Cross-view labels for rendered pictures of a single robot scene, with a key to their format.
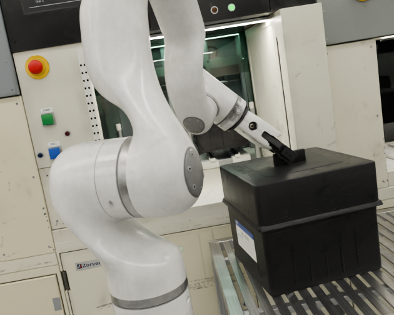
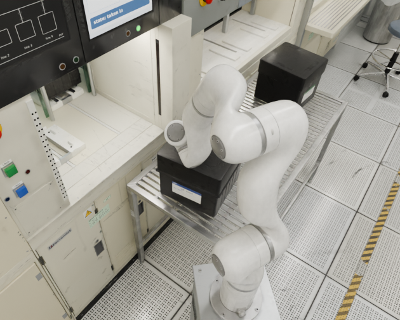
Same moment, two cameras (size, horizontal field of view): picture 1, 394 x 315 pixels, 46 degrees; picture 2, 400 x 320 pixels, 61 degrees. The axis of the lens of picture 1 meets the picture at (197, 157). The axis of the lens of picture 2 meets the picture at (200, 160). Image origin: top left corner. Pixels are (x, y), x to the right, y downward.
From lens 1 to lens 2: 109 cm
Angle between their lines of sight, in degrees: 59
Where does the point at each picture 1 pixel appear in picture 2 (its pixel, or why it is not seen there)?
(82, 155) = (251, 256)
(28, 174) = (0, 218)
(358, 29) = (199, 25)
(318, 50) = (186, 51)
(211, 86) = not seen: hidden behind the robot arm
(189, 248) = (113, 193)
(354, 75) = (193, 54)
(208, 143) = (53, 91)
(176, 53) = (200, 137)
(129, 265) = (258, 278)
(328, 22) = not seen: hidden behind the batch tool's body
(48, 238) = (25, 247)
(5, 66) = not seen: outside the picture
